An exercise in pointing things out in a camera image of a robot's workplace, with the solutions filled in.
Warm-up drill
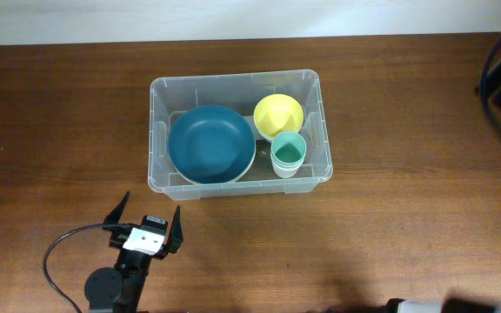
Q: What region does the light green bowl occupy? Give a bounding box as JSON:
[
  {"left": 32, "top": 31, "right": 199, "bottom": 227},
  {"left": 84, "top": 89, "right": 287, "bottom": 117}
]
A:
[{"left": 257, "top": 126, "right": 274, "bottom": 143}]

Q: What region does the clear plastic storage container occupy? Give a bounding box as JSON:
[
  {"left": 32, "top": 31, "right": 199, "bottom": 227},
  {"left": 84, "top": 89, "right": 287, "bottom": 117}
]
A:
[{"left": 148, "top": 70, "right": 333, "bottom": 201}]

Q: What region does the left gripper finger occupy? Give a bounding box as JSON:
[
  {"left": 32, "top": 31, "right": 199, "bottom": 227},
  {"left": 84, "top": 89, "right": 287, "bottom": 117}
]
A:
[
  {"left": 104, "top": 191, "right": 130, "bottom": 225},
  {"left": 166, "top": 206, "right": 184, "bottom": 253}
]

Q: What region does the green cup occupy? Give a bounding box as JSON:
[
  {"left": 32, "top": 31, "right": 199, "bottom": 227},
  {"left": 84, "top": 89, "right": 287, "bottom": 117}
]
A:
[{"left": 271, "top": 131, "right": 307, "bottom": 167}]

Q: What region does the yellow bowl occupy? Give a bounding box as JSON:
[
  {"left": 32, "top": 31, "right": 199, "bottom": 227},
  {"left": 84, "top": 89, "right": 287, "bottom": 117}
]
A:
[{"left": 253, "top": 94, "right": 304, "bottom": 137}]

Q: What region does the dark blue plate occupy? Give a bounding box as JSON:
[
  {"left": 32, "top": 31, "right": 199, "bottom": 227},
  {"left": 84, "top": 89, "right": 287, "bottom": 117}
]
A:
[{"left": 168, "top": 105, "right": 256, "bottom": 162}]

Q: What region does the cream plate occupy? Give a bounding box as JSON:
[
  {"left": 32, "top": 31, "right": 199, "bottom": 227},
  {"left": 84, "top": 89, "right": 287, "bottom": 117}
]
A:
[{"left": 172, "top": 150, "right": 256, "bottom": 184}]

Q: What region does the grey cup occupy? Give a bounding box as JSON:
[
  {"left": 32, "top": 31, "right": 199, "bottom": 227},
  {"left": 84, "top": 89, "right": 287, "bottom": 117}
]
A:
[{"left": 271, "top": 157, "right": 304, "bottom": 179}]

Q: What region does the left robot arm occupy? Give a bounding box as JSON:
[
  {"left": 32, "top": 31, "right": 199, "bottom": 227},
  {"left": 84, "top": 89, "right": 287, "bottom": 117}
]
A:
[{"left": 84, "top": 194, "right": 184, "bottom": 313}]

